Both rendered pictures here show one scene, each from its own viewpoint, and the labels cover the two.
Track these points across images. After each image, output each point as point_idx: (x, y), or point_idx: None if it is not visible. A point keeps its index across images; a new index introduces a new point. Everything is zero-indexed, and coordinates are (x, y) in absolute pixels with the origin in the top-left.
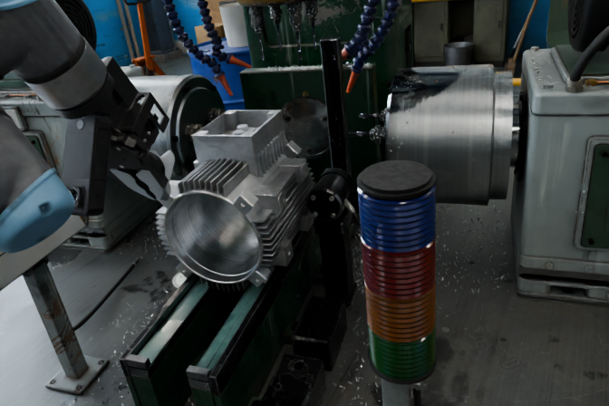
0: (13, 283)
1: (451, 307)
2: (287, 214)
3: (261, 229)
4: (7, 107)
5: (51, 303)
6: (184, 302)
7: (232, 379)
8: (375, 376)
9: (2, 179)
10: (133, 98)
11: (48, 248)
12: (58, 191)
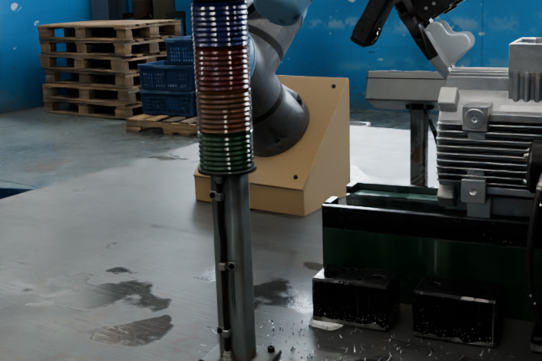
0: None
1: None
2: (491, 147)
3: (443, 135)
4: None
5: (414, 146)
6: (435, 196)
7: (343, 233)
8: (400, 358)
9: None
10: None
11: (422, 97)
12: None
